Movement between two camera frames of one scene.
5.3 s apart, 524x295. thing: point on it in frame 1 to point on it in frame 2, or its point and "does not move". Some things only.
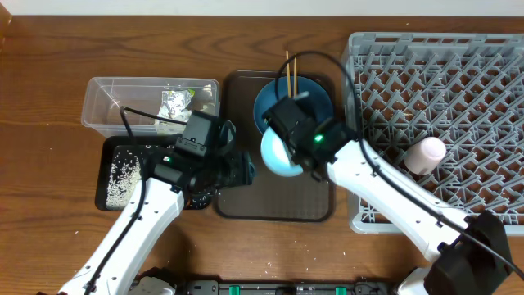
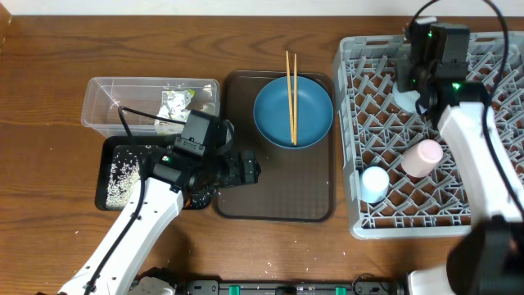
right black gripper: [323, 124] to [403, 67]
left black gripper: [245, 170] does not move
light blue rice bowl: [276, 156] to [407, 99]
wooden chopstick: [295, 75] does not move
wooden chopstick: [290, 96] does not move
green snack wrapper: [174, 105] does not move
